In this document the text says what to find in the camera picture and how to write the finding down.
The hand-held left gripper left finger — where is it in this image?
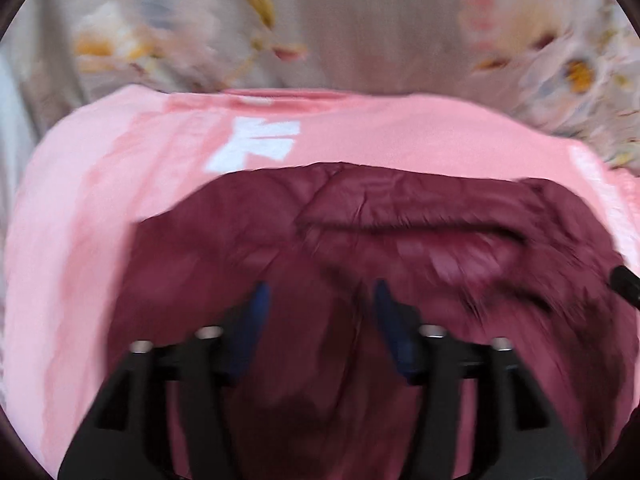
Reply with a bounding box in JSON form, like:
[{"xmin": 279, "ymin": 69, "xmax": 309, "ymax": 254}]
[{"xmin": 57, "ymin": 280, "xmax": 273, "ymax": 480}]

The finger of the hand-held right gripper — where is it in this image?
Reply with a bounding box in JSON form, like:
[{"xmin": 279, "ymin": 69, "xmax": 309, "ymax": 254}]
[{"xmin": 606, "ymin": 264, "xmax": 640, "ymax": 311}]

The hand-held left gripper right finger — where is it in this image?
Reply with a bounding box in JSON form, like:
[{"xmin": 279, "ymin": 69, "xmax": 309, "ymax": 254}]
[{"xmin": 372, "ymin": 278, "xmax": 586, "ymax": 480}]

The maroon puffer jacket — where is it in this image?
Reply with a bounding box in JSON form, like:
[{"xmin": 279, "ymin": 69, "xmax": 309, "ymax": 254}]
[{"xmin": 107, "ymin": 160, "xmax": 640, "ymax": 480}]

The pink fleece blanket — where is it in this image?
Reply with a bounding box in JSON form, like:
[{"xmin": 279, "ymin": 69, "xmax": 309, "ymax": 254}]
[{"xmin": 2, "ymin": 85, "xmax": 640, "ymax": 476}]

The grey floral cloth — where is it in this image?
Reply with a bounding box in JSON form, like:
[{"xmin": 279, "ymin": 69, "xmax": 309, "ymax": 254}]
[{"xmin": 30, "ymin": 0, "xmax": 640, "ymax": 176}]

